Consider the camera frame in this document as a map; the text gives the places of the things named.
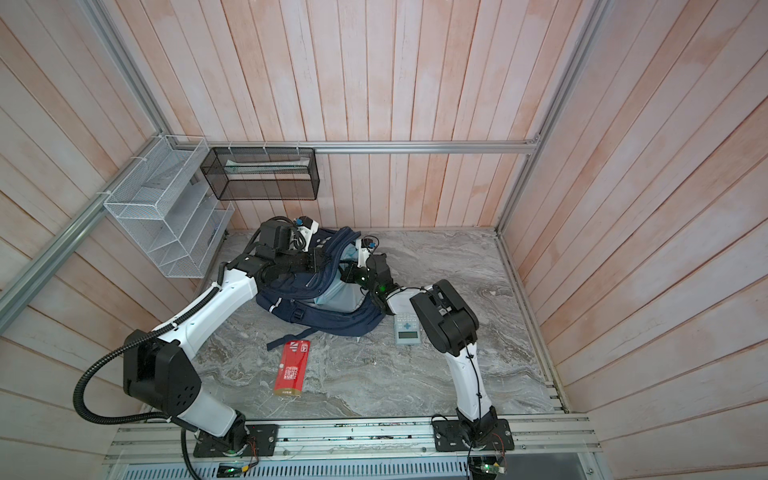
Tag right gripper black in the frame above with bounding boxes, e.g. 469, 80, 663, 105
335, 259, 380, 297

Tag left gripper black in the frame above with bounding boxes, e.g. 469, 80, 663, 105
276, 246, 333, 274

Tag navy blue student backpack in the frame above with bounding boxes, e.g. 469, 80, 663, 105
256, 227, 387, 351

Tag light green calculator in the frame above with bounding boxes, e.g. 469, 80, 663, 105
394, 313, 421, 346

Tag red rectangular box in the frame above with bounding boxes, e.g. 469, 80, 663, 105
273, 340, 311, 396

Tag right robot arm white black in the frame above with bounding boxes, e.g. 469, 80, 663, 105
350, 254, 497, 438

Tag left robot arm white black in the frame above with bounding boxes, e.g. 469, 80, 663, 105
120, 217, 328, 455

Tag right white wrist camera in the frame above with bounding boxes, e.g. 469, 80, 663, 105
355, 236, 379, 268

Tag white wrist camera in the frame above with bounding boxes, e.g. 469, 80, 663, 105
355, 236, 379, 268
295, 216, 320, 251

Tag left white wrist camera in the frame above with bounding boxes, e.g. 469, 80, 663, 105
295, 216, 320, 251

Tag black mesh wall basket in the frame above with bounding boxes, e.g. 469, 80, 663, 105
201, 146, 320, 201

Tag white wire mesh shelf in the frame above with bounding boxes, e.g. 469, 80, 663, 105
104, 135, 234, 279

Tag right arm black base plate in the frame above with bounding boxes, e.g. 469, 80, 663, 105
430, 417, 515, 453

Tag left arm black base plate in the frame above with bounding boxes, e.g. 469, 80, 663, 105
193, 424, 279, 458

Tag horizontal aluminium wall rail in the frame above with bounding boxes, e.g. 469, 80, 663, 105
170, 139, 538, 155

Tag left black corrugated cable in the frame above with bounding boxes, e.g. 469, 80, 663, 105
72, 284, 223, 480

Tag aluminium front rail frame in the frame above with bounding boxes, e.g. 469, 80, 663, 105
104, 413, 612, 479

